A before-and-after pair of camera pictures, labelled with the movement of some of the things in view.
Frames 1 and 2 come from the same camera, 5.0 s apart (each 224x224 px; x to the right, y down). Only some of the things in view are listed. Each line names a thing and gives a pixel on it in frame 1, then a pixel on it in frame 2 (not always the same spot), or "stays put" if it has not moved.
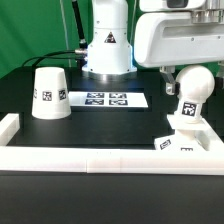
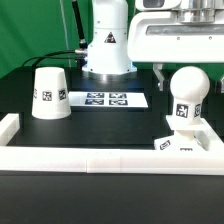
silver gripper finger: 220,72 to 222,85
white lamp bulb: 193,85 stays put
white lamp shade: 50,100 stays put
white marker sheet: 106,99 stays put
